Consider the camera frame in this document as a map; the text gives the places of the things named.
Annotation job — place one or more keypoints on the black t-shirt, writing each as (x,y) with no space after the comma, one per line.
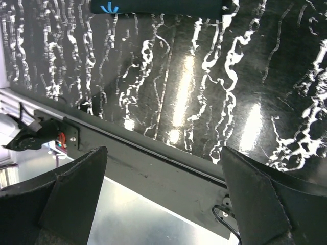
(211,9)

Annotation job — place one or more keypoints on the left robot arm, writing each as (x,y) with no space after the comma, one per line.
(27,132)

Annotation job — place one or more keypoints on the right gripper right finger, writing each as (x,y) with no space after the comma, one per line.
(270,206)

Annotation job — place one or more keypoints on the black marbled table mat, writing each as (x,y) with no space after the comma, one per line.
(254,81)

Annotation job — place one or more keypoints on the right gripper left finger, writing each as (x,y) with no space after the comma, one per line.
(57,207)

